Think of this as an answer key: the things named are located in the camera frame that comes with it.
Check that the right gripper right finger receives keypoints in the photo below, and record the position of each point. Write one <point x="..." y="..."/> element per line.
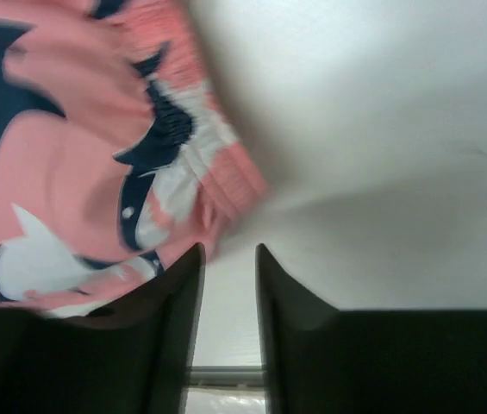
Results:
<point x="321" y="359"/>

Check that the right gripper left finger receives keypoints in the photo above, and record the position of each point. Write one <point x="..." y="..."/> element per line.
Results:
<point x="128" y="356"/>

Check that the pink shark print shorts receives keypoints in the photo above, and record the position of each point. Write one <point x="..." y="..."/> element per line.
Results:
<point x="115" y="157"/>

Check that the aluminium frame rail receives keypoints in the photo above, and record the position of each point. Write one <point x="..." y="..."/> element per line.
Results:
<point x="219" y="377"/>

